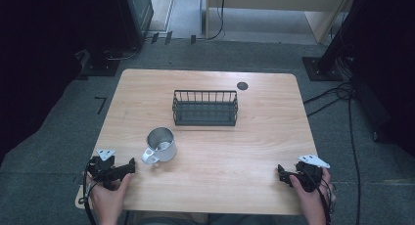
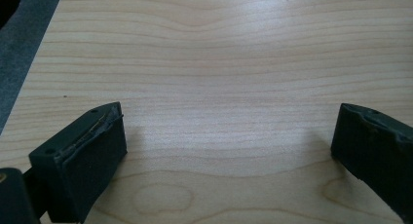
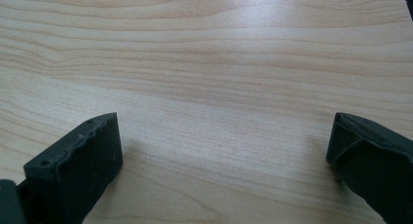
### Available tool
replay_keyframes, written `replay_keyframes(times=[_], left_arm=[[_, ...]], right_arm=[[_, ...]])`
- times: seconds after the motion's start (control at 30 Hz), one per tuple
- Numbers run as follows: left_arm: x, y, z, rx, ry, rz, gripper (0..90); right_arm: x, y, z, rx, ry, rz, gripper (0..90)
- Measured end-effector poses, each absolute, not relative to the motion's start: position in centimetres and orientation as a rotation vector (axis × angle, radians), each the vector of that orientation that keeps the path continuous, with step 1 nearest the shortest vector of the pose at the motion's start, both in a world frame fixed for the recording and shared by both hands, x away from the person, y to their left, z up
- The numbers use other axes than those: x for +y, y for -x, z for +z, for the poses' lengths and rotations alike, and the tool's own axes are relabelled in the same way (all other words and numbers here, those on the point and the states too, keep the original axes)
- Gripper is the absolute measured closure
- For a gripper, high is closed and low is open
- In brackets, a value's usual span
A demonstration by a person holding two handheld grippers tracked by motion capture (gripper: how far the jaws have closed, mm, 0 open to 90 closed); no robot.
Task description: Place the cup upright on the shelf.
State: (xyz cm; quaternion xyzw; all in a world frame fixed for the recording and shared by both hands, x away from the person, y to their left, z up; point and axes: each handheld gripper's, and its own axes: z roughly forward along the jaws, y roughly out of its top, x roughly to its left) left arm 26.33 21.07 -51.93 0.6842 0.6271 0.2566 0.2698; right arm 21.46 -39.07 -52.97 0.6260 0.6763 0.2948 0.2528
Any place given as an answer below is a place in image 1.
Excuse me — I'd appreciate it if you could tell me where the person's right hand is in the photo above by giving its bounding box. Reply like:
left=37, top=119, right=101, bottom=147
left=289, top=167, right=337, bottom=219

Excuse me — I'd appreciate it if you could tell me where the black hanging cable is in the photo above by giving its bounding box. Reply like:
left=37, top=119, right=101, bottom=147
left=205, top=0, right=227, bottom=41

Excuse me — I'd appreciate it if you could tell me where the black floor cable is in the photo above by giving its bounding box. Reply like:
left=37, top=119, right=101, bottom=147
left=302, top=81, right=362, bottom=225

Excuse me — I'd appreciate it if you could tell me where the black wire basket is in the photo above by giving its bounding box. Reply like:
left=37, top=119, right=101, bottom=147
left=171, top=89, right=239, bottom=127

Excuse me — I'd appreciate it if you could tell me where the beige board under table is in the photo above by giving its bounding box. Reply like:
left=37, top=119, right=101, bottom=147
left=74, top=184, right=94, bottom=210

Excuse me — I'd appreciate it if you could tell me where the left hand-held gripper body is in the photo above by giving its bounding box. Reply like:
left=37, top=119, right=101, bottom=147
left=87, top=149, right=122, bottom=191

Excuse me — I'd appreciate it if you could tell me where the black metal stand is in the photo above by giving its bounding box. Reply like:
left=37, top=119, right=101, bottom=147
left=73, top=38, right=122, bottom=80
left=301, top=0, right=370, bottom=82

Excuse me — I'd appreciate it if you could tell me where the grey floor cable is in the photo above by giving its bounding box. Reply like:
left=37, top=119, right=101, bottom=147
left=103, top=46, right=141, bottom=62

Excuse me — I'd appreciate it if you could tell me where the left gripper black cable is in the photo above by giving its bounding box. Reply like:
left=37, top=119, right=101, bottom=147
left=81, top=162, right=99, bottom=225

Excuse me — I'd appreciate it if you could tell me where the metal cup with handle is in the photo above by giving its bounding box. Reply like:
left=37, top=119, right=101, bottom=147
left=141, top=126, right=178, bottom=165

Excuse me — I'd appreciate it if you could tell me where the dark equipment cabinet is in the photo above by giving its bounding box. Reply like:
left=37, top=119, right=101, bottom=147
left=112, top=0, right=155, bottom=51

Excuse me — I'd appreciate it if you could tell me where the person's left hand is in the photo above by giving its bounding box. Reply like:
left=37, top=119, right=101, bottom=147
left=85, top=172, right=134, bottom=219

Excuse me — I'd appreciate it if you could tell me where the light wooden furniture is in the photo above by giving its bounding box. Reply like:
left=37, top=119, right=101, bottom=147
left=201, top=0, right=358, bottom=45

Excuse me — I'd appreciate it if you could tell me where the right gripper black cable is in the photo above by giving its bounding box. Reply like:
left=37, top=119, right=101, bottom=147
left=300, top=167, right=337, bottom=225

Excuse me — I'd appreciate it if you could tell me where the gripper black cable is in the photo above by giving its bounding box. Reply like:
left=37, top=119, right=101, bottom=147
left=81, top=162, right=99, bottom=225
left=300, top=167, right=337, bottom=225

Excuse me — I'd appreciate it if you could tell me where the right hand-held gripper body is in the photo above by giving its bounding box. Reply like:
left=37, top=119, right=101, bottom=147
left=292, top=154, right=331, bottom=193

